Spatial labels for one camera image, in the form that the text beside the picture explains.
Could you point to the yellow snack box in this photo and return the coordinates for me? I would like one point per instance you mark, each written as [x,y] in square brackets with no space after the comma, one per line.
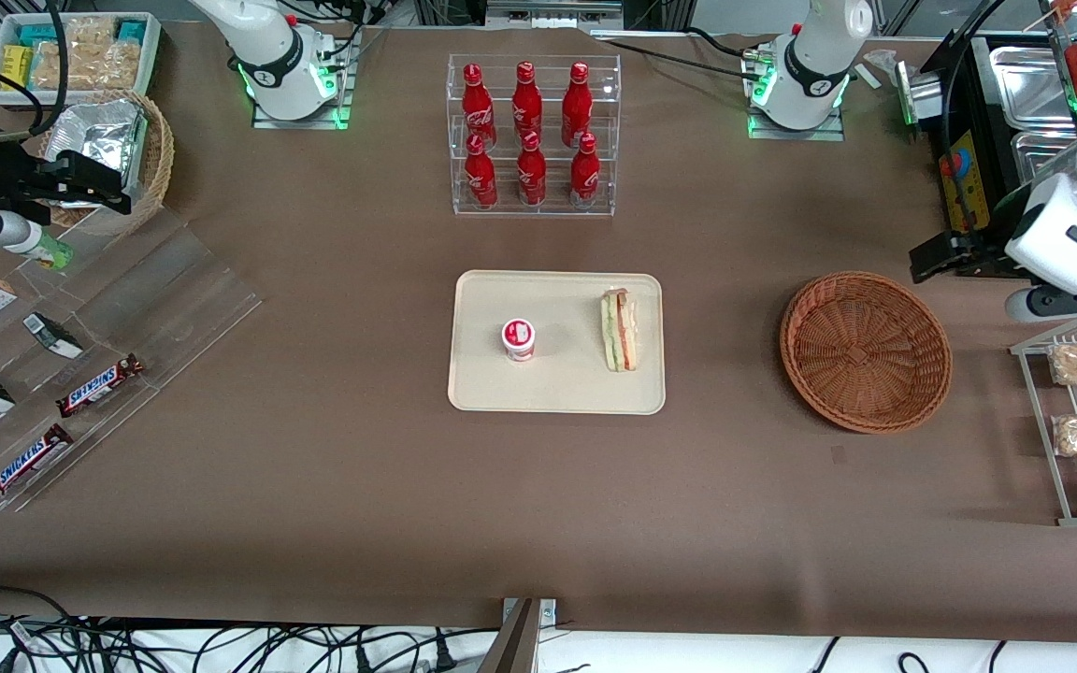
[17,67]

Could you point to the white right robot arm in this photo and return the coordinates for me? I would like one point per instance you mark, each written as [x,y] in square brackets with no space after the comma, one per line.
[267,47]

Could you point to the small metal bracket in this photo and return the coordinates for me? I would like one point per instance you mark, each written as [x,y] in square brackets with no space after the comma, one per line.
[548,612]

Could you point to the clear acrylic bottle rack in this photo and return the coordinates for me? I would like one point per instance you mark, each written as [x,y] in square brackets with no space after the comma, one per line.
[552,210]

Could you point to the brown round wicker basket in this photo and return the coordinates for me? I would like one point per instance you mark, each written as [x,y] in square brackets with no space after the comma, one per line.
[866,355]

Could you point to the white plastic bin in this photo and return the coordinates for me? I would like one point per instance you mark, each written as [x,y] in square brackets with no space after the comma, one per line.
[151,56]

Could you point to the crumpled clear plastic wrapper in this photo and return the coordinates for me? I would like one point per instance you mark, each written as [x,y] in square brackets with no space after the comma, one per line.
[880,61]

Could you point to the red cola bottle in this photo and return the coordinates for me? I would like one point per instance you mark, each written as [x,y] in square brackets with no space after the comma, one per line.
[584,173]
[526,98]
[531,170]
[577,101]
[475,103]
[480,173]

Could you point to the steel warmer tray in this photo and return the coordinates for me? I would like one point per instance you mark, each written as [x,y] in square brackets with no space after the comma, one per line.
[1029,84]
[1043,154]

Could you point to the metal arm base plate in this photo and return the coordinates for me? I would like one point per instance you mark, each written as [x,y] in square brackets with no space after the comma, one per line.
[796,134]
[337,112]

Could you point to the snickers chocolate bar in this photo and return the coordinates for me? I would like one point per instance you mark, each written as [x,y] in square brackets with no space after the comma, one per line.
[26,465]
[99,385]

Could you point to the red white yogurt cup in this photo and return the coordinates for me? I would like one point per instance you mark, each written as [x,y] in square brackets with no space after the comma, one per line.
[519,339]

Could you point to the cream plastic tray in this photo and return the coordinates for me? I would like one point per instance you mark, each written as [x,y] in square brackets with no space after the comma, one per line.
[557,383]

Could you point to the bagged beige crackers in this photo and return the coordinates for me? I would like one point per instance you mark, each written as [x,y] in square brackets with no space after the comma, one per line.
[90,31]
[85,67]

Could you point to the brown table cover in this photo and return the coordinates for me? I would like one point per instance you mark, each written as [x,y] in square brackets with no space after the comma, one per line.
[361,514]

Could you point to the black glass food warmer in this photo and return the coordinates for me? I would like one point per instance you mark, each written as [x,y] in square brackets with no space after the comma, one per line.
[978,140]

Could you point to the clear acrylic stepped display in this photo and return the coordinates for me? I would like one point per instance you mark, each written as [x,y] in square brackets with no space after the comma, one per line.
[183,280]

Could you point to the small green white bottle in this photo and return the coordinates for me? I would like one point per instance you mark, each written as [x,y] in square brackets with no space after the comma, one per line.
[52,252]

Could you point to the teal snack packet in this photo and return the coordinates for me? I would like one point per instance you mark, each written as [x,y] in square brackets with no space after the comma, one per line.
[132,30]
[36,35]

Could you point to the triangle sandwich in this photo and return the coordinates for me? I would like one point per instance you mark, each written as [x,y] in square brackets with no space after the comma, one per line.
[621,336]

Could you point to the silver foil bag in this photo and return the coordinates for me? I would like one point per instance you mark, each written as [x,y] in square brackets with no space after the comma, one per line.
[99,136]

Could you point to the light tan wicker basket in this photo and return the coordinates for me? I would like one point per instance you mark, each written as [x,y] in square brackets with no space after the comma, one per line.
[160,159]

